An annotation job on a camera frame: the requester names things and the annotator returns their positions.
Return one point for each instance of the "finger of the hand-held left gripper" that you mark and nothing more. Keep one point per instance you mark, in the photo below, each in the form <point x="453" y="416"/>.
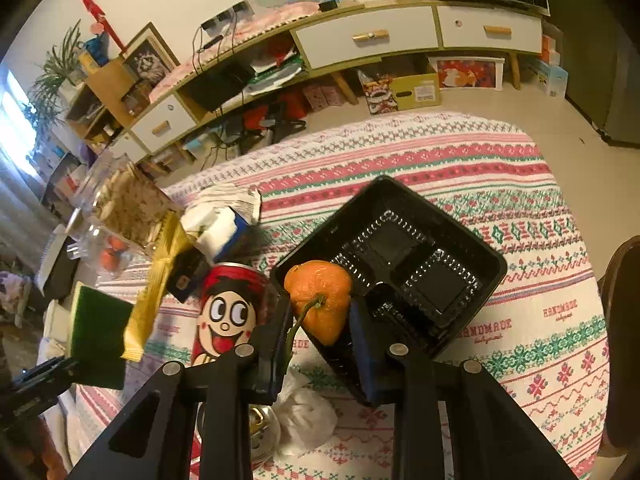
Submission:
<point x="47" y="375"/>

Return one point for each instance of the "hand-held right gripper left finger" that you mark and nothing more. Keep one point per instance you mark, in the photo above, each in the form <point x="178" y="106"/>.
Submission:
<point x="277" y="355"/>

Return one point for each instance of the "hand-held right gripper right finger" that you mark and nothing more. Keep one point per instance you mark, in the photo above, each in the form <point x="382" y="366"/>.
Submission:
<point x="365" y="360"/>

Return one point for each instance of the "green sponge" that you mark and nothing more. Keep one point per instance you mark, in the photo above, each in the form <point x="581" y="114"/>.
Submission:
<point x="97" y="330"/>

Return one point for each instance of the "red cartoon drink can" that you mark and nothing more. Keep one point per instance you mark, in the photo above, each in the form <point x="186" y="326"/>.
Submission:
<point x="227" y="310"/>

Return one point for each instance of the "black plastic tray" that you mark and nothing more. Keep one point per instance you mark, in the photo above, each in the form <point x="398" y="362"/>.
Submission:
<point x="440" y="260"/>

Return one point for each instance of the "yellow snack packet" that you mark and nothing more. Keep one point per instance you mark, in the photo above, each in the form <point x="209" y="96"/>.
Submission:
<point x="150" y="300"/>

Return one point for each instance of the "round brown stool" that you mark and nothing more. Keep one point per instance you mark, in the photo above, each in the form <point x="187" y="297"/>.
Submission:
<point x="622" y="310"/>

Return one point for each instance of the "crumpled white plastic wrap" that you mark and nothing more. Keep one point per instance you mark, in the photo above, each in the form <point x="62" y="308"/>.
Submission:
<point x="305" y="415"/>

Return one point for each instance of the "small shiny cup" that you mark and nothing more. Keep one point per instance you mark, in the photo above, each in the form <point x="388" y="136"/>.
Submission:
<point x="265" y="435"/>

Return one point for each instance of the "black box with white top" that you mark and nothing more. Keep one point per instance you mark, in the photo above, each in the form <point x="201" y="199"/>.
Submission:
<point x="55" y="265"/>

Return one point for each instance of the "small black packet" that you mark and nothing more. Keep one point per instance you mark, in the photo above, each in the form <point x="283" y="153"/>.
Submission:
<point x="184" y="280"/>

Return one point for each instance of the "small clear glass jar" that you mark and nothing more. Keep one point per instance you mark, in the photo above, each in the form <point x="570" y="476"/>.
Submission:
<point x="102" y="252"/>

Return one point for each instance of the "blue and white carton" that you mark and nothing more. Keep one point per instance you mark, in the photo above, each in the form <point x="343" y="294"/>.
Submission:
<point x="220" y="232"/>

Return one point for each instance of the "white printed bag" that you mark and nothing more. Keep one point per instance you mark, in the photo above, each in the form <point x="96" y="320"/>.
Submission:
<point x="237" y="197"/>

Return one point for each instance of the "glass jar of seeds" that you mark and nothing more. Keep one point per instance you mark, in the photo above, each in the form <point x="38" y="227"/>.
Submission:
<point x="130" y="200"/>

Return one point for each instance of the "white cabinet drawer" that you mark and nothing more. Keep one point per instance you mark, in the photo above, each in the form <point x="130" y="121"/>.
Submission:
<point x="330" y="42"/>
<point x="165" y="110"/>
<point x="470" y="30"/>

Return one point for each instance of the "yellow cardboard box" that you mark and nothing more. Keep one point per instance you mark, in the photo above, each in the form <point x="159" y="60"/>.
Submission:
<point x="415" y="92"/>

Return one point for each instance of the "black electronic box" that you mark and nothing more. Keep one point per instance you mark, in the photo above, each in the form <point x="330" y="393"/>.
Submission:
<point x="217" y="85"/>

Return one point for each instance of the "stack of papers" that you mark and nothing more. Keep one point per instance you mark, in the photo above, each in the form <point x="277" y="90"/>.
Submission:
<point x="272" y="72"/>

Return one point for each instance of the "yellow wooden shelf unit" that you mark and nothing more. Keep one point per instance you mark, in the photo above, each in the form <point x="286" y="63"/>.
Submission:
<point x="107" y="77"/>

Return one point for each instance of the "white framed red picture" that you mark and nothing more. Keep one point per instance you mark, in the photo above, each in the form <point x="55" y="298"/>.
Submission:
<point x="467" y="72"/>

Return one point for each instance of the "potted green plant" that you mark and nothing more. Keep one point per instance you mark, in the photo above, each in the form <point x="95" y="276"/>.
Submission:
<point x="57" y="67"/>

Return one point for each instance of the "framed cat picture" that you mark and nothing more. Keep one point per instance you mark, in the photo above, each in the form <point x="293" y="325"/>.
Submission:
<point x="147" y="60"/>

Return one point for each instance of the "blue plastic object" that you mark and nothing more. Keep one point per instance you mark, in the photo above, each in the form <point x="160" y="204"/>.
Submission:
<point x="96" y="47"/>

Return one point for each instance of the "white and yellow cabinet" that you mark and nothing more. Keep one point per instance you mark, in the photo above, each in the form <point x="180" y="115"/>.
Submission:
<point x="438" y="30"/>

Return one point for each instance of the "light blue box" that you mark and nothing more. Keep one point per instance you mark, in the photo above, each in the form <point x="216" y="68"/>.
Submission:
<point x="555" y="80"/>

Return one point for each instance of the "black power strip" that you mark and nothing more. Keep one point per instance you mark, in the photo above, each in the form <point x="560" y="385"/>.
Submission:
<point x="225" y="15"/>

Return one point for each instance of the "red hanging decoration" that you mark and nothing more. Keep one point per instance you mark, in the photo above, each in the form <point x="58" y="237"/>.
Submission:
<point x="92" y="5"/>

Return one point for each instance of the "dark tall appliance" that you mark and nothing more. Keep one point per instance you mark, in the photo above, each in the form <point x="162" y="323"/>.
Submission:
<point x="595" y="60"/>

